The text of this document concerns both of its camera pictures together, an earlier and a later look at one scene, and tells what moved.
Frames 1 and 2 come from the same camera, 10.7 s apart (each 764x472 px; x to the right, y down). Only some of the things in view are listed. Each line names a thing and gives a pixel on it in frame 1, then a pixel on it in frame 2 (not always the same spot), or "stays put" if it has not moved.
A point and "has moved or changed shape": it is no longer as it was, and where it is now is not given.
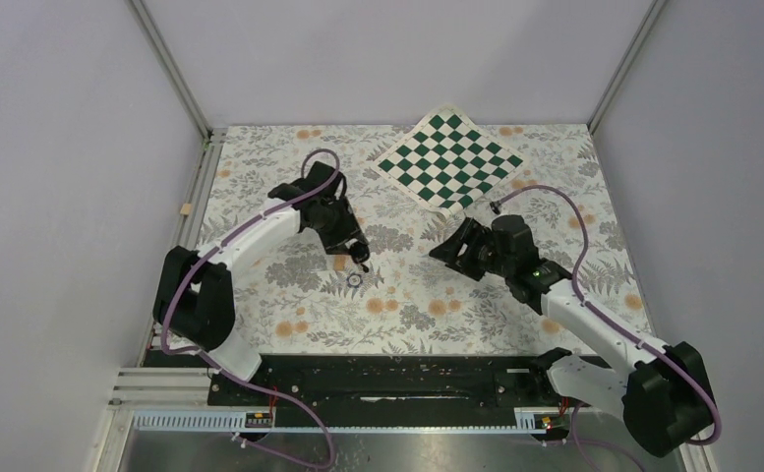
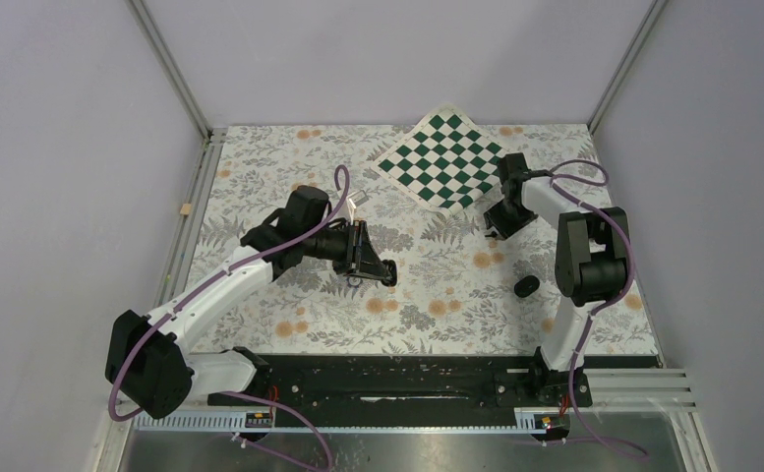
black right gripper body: (481, 255) to (507, 218)
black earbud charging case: (359, 252) has moved or changed shape
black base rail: (390, 382) stays put
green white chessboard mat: (448, 161) stays put
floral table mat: (293, 298) stays put
